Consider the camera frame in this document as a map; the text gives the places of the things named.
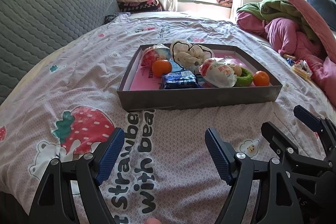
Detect green garment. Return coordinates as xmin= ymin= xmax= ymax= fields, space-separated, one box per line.
xmin=236 ymin=0 xmax=319 ymax=42

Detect orange mandarin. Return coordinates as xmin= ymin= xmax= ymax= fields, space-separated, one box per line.
xmin=152 ymin=59 xmax=172 ymax=77
xmin=253 ymin=70 xmax=270 ymax=86

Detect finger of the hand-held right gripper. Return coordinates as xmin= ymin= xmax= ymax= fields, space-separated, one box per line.
xmin=261 ymin=122 xmax=300 ymax=161
xmin=293 ymin=105 xmax=324 ymax=132

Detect grey quilted headboard cover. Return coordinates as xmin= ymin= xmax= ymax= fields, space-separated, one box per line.
xmin=0 ymin=0 xmax=120 ymax=106

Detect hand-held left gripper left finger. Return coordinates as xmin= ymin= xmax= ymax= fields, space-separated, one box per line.
xmin=28 ymin=127 xmax=125 ymax=224

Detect pink quilted blanket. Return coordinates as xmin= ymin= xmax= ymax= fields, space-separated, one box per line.
xmin=262 ymin=0 xmax=336 ymax=63

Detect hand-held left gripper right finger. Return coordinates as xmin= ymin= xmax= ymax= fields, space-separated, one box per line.
xmin=205 ymin=127 xmax=305 ymax=224

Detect grey cardboard box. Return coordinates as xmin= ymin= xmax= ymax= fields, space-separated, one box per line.
xmin=117 ymin=43 xmax=283 ymax=112

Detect walnut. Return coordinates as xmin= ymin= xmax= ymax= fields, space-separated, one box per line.
xmin=228 ymin=64 xmax=242 ymax=76

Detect beige black-edged hair scrunchie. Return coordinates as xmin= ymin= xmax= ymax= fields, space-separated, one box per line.
xmin=170 ymin=40 xmax=212 ymax=69

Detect dark blue patterned cloth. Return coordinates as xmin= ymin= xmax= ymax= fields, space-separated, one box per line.
xmin=104 ymin=13 xmax=131 ymax=24

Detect magenta fleece clothes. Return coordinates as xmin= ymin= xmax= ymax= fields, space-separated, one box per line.
xmin=236 ymin=11 xmax=336 ymax=106

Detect green fuzzy ring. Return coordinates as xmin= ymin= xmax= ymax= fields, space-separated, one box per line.
xmin=234 ymin=67 xmax=254 ymax=87

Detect white red-label pudding cup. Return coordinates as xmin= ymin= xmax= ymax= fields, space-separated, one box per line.
xmin=141 ymin=44 xmax=171 ymax=68
xmin=199 ymin=58 xmax=237 ymax=88

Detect black television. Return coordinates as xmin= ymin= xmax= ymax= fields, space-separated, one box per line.
xmin=306 ymin=0 xmax=336 ymax=31

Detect dark patterned folded blanket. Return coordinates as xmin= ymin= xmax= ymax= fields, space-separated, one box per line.
xmin=118 ymin=0 xmax=163 ymax=13

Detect yellow snack packet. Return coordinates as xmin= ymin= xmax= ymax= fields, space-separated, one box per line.
xmin=292 ymin=60 xmax=313 ymax=80

